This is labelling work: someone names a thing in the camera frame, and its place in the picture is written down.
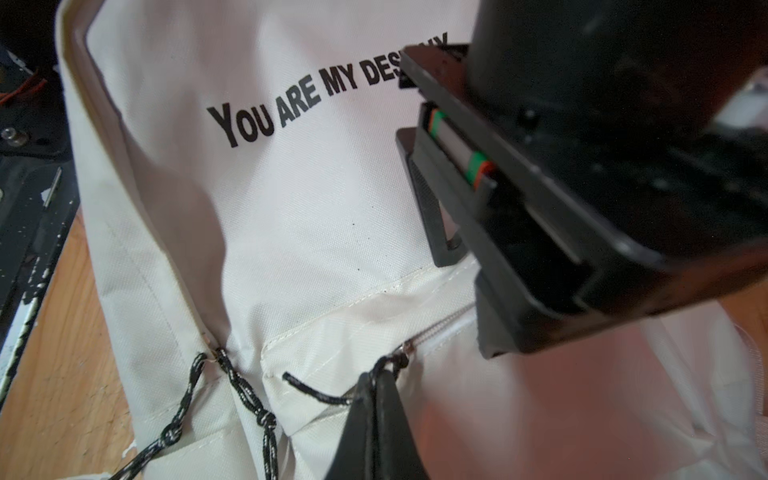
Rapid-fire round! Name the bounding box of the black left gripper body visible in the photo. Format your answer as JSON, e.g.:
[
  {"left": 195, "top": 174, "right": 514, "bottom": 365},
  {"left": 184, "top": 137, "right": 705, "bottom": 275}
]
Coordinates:
[{"left": 399, "top": 1, "right": 767, "bottom": 354}]

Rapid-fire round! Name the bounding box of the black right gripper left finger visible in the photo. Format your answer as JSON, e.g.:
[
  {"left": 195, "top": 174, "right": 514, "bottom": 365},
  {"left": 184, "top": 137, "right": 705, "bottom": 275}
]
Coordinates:
[{"left": 325, "top": 373, "right": 376, "bottom": 480}]

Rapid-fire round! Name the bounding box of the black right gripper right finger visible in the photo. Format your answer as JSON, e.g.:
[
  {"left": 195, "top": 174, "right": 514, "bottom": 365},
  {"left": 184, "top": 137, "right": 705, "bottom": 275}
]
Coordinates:
[{"left": 374, "top": 370, "right": 429, "bottom": 479}]

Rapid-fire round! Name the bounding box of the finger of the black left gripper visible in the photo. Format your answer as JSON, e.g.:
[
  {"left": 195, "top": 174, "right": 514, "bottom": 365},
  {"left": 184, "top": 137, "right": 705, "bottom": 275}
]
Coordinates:
[{"left": 395, "top": 127, "right": 467, "bottom": 268}]

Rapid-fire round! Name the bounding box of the white canvas backpack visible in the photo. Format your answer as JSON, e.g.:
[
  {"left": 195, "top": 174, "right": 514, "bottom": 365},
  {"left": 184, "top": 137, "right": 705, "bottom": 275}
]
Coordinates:
[{"left": 56, "top": 1, "right": 767, "bottom": 479}]

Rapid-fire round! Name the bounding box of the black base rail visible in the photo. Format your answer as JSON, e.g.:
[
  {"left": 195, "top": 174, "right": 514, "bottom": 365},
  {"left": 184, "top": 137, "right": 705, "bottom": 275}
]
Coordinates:
[{"left": 1, "top": 48, "right": 79, "bottom": 396}]

